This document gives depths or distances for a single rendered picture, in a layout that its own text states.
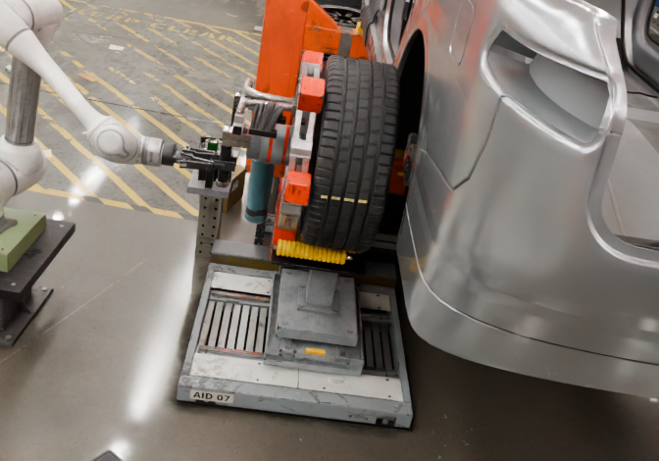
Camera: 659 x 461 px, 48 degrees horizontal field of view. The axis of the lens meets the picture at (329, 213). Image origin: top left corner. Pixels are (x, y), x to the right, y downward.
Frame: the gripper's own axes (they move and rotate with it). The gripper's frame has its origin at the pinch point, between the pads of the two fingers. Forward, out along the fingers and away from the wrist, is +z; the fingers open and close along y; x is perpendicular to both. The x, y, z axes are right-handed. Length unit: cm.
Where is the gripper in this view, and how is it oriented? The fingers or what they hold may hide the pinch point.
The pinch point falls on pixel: (226, 163)
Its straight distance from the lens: 244.4
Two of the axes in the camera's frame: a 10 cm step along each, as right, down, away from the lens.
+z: 9.9, 1.5, 0.8
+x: 1.7, -8.7, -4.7
